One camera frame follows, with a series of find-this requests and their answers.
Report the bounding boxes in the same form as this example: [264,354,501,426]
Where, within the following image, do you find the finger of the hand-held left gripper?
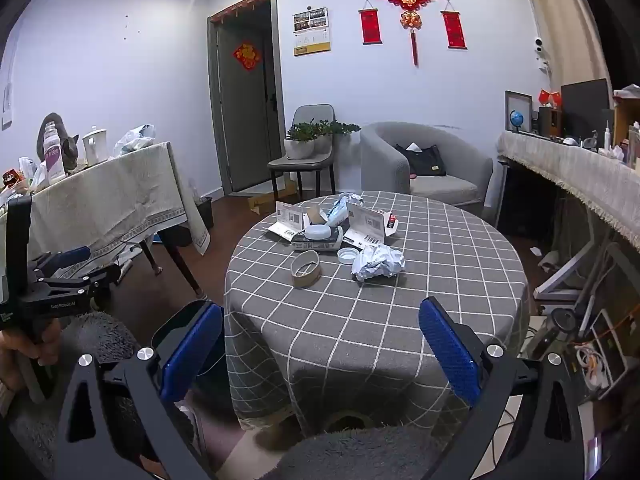
[31,262,122,295]
[29,245,93,275]

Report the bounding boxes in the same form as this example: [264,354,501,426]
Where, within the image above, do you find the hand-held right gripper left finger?
[52,301,224,480]

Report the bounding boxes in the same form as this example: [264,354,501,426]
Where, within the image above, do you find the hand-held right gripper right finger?
[417,296,586,480]

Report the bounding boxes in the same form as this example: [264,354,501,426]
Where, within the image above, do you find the white paper ball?
[351,243,406,282]

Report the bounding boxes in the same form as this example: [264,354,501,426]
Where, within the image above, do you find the cardboard tape core ring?
[291,249,322,288]

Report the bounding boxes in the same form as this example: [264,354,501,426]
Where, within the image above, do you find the white cardboard package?
[344,202,387,250]
[267,201,307,242]

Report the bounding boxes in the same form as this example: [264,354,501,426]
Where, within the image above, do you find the dark box white label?
[291,227,345,252]

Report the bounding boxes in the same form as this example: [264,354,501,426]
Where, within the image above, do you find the blue white plastic wrapper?
[326,191,362,228]

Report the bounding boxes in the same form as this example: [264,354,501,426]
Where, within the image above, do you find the person's left hand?
[0,319,64,378]

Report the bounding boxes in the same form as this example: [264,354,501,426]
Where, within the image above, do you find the grey fluffy stool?
[5,310,166,480]

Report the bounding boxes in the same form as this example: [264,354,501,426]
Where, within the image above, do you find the round table, grey checked cloth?
[222,191,531,433]

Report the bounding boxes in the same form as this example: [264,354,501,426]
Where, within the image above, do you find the dark wooden table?
[137,232,203,297]

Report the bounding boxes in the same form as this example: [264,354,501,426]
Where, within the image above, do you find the white plastic bag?
[17,156,51,195]

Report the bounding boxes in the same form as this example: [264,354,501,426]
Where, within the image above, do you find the table with beige cloth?
[0,141,211,281]

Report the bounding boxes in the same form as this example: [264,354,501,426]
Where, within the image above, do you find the white bottle purple label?
[42,121,67,183]

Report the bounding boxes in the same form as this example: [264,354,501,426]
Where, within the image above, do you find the white kettle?
[81,127,108,166]

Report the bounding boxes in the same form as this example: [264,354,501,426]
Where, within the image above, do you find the black round appliance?
[525,305,581,361]

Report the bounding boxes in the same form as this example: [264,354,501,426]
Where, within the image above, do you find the grey cat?
[36,112,80,173]

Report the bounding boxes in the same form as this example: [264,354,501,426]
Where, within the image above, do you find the black storage box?
[192,196,215,231]

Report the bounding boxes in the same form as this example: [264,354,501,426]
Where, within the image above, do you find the clear plastic bag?
[114,124,156,157]

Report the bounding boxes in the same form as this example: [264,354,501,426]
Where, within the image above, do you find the person's right leg grey fleece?
[272,425,468,480]

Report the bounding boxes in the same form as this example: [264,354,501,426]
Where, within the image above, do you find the white metal stand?
[532,240,621,311]

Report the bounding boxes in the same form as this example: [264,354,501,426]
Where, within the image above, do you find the cardboard box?
[247,180,301,216]

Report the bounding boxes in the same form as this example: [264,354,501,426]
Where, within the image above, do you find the black bag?
[394,144,447,177]

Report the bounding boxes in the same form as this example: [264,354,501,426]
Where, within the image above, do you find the grey armchair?
[360,121,495,216]

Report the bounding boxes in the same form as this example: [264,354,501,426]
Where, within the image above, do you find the grey door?
[207,0,286,196]

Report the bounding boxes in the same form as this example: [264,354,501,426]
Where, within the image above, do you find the potted plant large white pot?
[284,119,326,160]

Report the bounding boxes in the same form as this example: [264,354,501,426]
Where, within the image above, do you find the side counter with fringed cloth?
[497,130,640,251]

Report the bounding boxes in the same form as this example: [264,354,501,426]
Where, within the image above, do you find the trailing plant small pot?
[315,119,362,153]

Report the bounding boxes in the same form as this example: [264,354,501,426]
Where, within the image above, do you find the wooden speaker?
[537,106,563,137]

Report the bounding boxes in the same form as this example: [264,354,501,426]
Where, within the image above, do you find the grey dining chair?
[267,104,337,200]

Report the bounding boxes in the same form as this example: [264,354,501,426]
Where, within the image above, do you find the red diamond door decoration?
[232,41,262,71]

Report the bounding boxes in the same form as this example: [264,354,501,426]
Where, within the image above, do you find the black monitor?
[560,78,615,140]

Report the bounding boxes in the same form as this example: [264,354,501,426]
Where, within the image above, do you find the red door fringe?
[210,0,273,23]

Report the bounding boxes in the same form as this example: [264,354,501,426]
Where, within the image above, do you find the wooden crate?
[612,85,640,166]

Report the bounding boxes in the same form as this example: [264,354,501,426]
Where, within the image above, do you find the red hanging scroll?
[358,0,383,46]
[440,0,468,51]

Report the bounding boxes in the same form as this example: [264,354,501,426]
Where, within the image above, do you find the beige curtain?
[517,0,613,91]

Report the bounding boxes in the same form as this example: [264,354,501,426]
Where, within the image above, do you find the orange cable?
[575,310,640,356]

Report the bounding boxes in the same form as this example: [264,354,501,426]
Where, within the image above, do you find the picture frame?
[504,90,533,133]

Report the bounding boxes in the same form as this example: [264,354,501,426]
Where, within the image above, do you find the wall calendar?
[292,7,332,56]

